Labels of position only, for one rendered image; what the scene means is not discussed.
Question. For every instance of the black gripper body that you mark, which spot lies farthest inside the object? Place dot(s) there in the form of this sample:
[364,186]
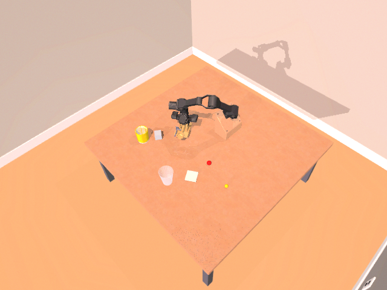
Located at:
[192,117]

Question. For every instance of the yellow mug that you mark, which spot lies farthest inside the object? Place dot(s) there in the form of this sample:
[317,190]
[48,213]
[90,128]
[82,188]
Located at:
[142,134]

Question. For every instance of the clear plastic cup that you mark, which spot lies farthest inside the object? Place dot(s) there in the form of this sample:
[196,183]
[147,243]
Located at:
[166,174]

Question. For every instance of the white cube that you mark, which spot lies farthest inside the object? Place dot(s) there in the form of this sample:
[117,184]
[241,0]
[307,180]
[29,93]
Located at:
[157,134]

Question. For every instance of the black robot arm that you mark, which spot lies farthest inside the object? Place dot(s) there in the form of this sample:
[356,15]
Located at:
[213,103]

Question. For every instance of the white square tile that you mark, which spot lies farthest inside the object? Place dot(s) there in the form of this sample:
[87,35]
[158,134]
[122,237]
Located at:
[191,176]

